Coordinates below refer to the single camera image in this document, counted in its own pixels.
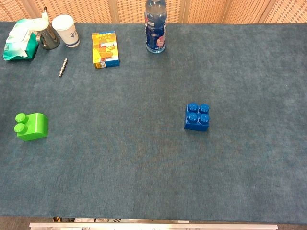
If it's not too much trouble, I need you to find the blue four-stud building block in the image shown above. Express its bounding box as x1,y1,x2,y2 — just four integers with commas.
184,102,212,132

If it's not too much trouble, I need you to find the green rounded building block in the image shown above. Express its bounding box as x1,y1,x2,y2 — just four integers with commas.
13,112,49,142

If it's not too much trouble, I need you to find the blue felt table cloth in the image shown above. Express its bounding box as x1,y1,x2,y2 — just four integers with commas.
0,21,307,225

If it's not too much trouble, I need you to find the yellow and blue carton box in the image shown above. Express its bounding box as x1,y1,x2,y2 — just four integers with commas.
92,30,120,69

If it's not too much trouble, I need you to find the blue drink bottle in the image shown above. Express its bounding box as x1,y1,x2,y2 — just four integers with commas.
144,0,167,54

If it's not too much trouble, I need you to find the beaded metal rod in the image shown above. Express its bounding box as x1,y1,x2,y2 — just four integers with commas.
58,58,69,78

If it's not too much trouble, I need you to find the wicker folding screen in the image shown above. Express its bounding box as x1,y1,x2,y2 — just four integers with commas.
0,0,307,24

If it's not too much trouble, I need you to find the white paper cup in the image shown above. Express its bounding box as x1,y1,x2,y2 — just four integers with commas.
51,14,80,48

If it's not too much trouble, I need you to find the shiny steel mug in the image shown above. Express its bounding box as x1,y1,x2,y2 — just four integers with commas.
35,23,61,50

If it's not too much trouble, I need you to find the white curved plastic item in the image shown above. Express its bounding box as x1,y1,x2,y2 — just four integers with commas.
28,6,50,32

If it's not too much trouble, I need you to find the green wet wipes pack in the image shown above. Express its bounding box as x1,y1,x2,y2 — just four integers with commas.
2,19,39,61

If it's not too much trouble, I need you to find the aluminium rail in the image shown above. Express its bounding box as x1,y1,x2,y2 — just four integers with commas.
29,222,279,230

